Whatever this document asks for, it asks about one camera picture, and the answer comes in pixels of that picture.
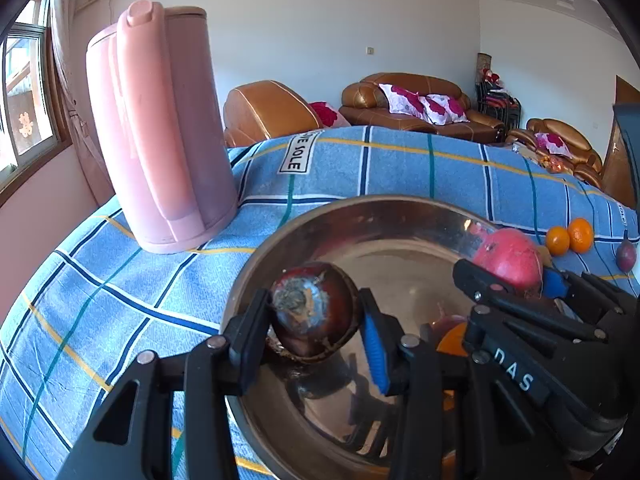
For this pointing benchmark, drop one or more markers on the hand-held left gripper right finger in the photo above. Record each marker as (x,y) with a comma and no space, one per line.
(374,355)

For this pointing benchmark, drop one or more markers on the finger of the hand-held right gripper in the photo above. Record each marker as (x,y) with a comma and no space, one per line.
(475,280)
(555,284)

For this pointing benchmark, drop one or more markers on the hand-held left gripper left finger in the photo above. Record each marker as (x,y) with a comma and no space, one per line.
(250,340)

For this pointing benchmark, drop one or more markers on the red pomegranate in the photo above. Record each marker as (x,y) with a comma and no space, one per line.
(510,260)

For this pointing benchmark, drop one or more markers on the small orange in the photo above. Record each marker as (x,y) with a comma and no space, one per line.
(557,241)

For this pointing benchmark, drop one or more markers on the dark brown passion fruit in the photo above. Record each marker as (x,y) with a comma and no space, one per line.
(320,305)

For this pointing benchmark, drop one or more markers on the purple passion fruit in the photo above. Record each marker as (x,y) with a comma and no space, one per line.
(627,257)

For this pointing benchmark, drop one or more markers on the steel bowl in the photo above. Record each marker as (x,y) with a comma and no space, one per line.
(390,260)

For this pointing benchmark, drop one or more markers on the pile of snacks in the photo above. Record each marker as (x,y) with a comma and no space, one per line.
(550,162)

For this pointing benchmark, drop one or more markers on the brown wooden door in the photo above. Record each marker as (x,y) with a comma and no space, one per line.
(614,160)

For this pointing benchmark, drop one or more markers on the wooden coffee table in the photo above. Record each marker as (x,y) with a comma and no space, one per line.
(520,149)

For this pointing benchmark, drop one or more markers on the floral pillow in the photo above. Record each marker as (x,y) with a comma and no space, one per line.
(400,99)
(434,109)
(327,114)
(456,107)
(552,144)

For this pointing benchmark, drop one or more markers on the black television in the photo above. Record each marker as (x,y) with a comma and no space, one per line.
(631,160)

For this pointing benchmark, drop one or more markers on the tufted brown leather armchair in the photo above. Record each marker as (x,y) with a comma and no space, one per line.
(575,135)

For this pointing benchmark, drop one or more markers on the blue plaid blanket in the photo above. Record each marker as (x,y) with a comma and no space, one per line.
(350,175)

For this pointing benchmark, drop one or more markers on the stacked dark chairs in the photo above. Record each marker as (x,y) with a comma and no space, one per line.
(497,102)

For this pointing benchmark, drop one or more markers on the tall decorated floor vase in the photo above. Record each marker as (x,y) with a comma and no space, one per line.
(483,65)

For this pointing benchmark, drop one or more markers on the brown leather three-seat sofa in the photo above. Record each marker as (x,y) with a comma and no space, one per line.
(360,97)

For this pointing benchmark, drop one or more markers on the pink electric kettle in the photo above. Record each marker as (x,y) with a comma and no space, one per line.
(160,135)

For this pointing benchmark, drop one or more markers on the plain brown leather armchair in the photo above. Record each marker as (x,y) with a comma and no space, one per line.
(265,110)

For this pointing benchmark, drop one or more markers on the pink curtain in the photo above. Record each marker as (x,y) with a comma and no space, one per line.
(75,85)

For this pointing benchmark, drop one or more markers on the window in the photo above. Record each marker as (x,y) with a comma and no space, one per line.
(30,110)

